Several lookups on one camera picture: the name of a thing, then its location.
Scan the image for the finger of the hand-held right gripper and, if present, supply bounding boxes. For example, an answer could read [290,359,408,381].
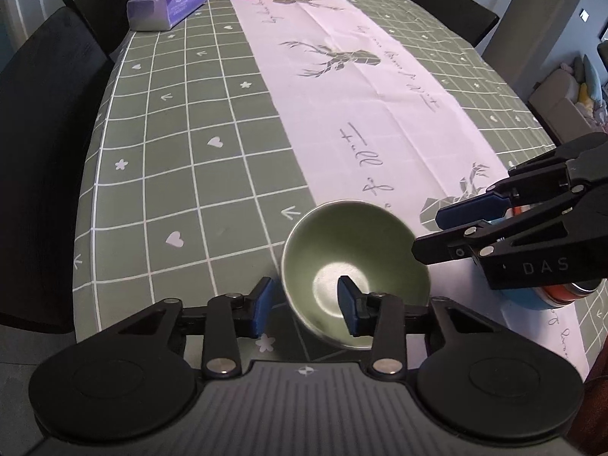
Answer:
[435,132,608,231]
[411,189,595,266]

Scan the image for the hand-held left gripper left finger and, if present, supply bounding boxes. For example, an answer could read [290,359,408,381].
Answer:
[118,276,276,382]

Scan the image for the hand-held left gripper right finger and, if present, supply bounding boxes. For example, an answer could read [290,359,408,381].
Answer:
[336,275,481,376]

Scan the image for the pale green ceramic bowl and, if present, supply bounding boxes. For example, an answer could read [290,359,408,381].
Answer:
[280,199,432,350]

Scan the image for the orange steel-lined bowl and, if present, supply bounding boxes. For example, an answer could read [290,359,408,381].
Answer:
[508,203,606,306]

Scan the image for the blue steel-lined bowl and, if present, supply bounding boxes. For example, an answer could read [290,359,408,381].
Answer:
[489,216,552,312]

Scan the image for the beige sofa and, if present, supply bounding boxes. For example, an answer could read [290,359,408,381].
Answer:
[528,54,608,147]

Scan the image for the white deer print table runner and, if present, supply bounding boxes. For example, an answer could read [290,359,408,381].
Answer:
[230,0,594,377]

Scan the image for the teal cushion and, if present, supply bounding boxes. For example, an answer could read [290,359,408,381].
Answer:
[583,54,602,101]

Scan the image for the green checked tablecloth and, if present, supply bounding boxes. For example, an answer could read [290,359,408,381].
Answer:
[71,0,594,377]

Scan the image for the wide black dining chair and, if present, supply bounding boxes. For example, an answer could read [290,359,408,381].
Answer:
[0,7,116,334]

